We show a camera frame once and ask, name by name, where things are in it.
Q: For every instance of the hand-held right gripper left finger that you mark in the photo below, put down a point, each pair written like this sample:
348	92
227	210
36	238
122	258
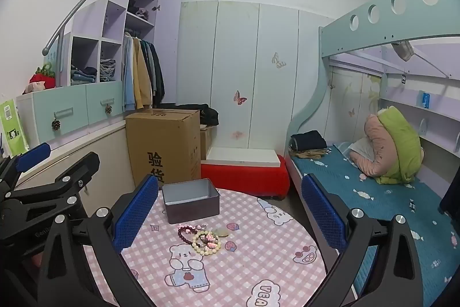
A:
134	211

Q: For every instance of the pink and green quilt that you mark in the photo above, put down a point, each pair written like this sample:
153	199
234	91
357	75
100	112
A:
399	145

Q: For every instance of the dark cloth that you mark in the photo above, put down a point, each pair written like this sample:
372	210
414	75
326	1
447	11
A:
451	195

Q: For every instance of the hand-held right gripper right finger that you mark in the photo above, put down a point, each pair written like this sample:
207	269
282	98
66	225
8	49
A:
323	213

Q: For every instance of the pink plush toy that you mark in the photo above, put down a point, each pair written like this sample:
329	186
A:
34	87

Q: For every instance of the pale pink butterfly sticker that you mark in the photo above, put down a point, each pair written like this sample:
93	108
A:
237	134

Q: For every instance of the pink checkered tablecloth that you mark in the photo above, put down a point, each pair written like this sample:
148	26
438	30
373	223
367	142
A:
251	256

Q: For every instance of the teal bunk bed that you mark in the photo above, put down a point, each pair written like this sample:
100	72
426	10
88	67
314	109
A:
377	30

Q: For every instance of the blue candy print bedsheet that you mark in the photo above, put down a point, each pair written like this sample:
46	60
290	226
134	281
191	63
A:
377	199

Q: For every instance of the grey metal tin box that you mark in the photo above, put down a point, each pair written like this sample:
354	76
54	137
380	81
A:
194	211

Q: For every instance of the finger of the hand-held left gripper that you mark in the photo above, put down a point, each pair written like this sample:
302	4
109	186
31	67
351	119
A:
34	153
81	168

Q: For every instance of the yellow hanging jacket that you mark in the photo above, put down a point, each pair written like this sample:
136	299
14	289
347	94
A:
142	76

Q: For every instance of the pine cone pendant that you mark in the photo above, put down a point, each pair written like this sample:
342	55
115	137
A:
55	124
108	109

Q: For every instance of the dark hanging jackets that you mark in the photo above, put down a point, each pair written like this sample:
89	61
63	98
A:
156	73

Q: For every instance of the white pillow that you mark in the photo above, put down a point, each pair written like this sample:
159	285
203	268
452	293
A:
359	148

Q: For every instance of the beige butterfly sticker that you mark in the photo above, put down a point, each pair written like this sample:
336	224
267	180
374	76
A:
278	60

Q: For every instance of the white wardrobe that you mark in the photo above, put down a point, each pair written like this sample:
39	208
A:
233	59

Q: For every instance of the dark clothes in shelf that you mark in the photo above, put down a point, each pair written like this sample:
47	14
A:
138	10

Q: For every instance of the black clothes pile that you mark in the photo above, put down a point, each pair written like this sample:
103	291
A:
210	116

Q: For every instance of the red strawberry plush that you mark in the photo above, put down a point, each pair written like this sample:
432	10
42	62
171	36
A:
41	77

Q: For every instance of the teal drawer cabinet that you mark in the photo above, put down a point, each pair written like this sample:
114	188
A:
72	102

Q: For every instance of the grey bed lamp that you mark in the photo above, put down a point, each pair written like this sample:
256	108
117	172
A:
404	50

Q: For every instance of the white board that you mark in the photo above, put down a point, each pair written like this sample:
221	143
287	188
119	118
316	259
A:
244	157

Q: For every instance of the folded dark jeans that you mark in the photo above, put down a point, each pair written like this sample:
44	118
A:
84	74

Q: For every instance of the folded light jeans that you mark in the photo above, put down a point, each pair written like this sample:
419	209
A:
107	69

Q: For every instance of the green and white package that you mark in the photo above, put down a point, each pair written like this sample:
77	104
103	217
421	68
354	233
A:
10	123

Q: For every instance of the beige cabinet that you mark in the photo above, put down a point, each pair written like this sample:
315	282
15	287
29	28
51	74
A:
107	148

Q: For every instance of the light blue hanging shirt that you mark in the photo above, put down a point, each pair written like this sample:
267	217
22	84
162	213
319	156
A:
128	76

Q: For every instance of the folded beige clothes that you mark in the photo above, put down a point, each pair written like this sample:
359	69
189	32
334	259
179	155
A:
312	154

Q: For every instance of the large cardboard box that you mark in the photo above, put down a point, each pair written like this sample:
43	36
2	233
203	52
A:
161	141

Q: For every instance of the small blue box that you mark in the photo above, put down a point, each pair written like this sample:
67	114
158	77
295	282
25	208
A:
426	100

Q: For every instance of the folded dark clothes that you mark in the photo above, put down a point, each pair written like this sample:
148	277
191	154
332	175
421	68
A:
309	139

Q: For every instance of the red storage bench white top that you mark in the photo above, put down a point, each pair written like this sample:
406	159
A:
244	179

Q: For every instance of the small cardboard box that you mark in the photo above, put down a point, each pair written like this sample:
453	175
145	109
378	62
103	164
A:
205	145

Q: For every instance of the dark pink butterfly sticker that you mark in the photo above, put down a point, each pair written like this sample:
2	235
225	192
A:
239	97

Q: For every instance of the purple shelf unit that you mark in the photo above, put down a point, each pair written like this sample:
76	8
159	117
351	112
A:
115	10

